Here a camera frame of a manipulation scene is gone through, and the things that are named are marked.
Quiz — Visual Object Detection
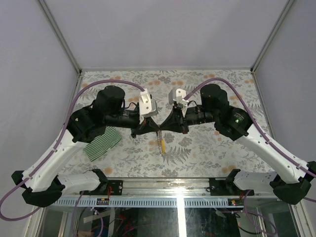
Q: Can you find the purple cable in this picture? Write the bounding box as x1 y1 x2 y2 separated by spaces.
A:
0 80 145 221
186 78 316 202

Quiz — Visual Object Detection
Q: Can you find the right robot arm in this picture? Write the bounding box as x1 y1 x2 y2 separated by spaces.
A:
160 84 316 205

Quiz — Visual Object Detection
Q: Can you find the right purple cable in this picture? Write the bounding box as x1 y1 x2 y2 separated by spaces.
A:
186 78 316 202

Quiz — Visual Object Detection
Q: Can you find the yellow key tag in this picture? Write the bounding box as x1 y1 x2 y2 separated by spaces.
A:
161 140 166 156

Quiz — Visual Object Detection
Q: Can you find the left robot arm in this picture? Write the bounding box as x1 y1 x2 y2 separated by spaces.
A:
12 85 158 207

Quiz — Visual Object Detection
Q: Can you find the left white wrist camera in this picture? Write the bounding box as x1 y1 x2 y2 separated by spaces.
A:
138 89 158 124

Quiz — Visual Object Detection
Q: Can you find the floral table mat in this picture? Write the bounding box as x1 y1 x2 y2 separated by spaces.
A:
61 70 271 178

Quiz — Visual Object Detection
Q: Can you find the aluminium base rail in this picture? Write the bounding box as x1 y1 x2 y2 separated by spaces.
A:
54 178 244 209

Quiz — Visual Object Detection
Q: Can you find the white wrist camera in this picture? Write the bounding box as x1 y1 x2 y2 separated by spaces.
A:
168 87 189 116
138 89 158 124

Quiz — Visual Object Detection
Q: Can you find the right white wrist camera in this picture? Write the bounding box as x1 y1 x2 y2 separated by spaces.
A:
168 87 189 116

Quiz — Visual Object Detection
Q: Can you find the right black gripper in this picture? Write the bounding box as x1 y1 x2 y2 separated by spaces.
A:
159 104 217 134

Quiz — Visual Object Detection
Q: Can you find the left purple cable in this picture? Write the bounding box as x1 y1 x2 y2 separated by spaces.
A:
0 80 145 221

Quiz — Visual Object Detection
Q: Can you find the green striped cloth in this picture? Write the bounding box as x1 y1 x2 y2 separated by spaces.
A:
84 127 122 161

